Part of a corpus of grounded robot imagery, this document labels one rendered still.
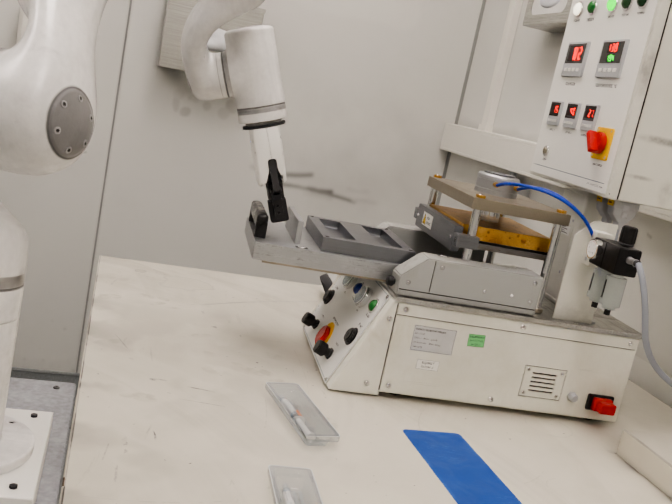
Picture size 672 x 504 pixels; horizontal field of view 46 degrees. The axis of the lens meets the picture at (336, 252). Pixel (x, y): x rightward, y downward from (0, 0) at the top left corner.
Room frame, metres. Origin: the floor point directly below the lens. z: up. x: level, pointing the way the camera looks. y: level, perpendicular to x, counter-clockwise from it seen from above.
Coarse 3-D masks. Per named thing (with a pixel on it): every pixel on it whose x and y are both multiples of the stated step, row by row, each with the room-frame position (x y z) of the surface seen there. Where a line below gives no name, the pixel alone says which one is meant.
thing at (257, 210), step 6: (252, 204) 1.43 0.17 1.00; (258, 204) 1.41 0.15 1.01; (252, 210) 1.41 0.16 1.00; (258, 210) 1.35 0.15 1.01; (264, 210) 1.36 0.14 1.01; (252, 216) 1.40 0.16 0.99; (258, 216) 1.31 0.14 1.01; (264, 216) 1.31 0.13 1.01; (258, 222) 1.31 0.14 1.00; (264, 222) 1.31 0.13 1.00; (258, 228) 1.31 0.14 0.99; (264, 228) 1.31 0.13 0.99; (258, 234) 1.31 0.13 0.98; (264, 234) 1.31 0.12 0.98
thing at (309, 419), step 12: (276, 384) 1.18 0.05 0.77; (288, 384) 1.19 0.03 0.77; (276, 396) 1.13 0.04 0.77; (288, 396) 1.14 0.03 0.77; (300, 396) 1.15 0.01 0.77; (288, 408) 1.09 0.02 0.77; (300, 408) 1.10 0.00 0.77; (312, 408) 1.11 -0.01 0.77; (300, 420) 1.06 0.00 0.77; (312, 420) 1.07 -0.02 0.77; (324, 420) 1.08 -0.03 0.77; (312, 432) 1.03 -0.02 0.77; (324, 432) 1.04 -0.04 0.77; (336, 432) 1.05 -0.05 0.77
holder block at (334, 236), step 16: (320, 224) 1.43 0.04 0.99; (336, 224) 1.50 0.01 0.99; (352, 224) 1.50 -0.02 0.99; (320, 240) 1.33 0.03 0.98; (336, 240) 1.31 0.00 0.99; (352, 240) 1.33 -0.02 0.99; (368, 240) 1.36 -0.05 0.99; (384, 240) 1.48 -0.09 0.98; (400, 240) 1.43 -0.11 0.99; (368, 256) 1.33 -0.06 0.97; (384, 256) 1.33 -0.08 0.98; (400, 256) 1.34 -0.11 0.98
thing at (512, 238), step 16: (448, 208) 1.54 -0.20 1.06; (464, 224) 1.36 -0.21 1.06; (480, 224) 1.39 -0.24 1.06; (496, 224) 1.44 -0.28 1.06; (512, 224) 1.49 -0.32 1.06; (480, 240) 1.36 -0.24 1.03; (496, 240) 1.37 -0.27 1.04; (512, 240) 1.38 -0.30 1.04; (528, 240) 1.38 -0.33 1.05; (544, 240) 1.39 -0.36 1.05; (528, 256) 1.38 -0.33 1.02; (544, 256) 1.39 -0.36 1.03
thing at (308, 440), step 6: (270, 390) 1.15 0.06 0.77; (276, 402) 1.12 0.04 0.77; (282, 408) 1.10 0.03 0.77; (318, 408) 1.12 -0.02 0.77; (288, 414) 1.07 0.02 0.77; (288, 420) 1.07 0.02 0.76; (294, 426) 1.05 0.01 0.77; (300, 432) 1.03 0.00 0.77; (306, 438) 1.01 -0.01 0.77; (312, 438) 1.02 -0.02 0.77; (318, 438) 1.02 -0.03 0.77; (324, 438) 1.02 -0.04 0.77; (330, 438) 1.03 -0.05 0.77; (336, 438) 1.03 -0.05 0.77; (306, 444) 1.03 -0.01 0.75; (312, 444) 1.03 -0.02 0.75; (318, 444) 1.04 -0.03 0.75; (324, 444) 1.04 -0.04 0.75
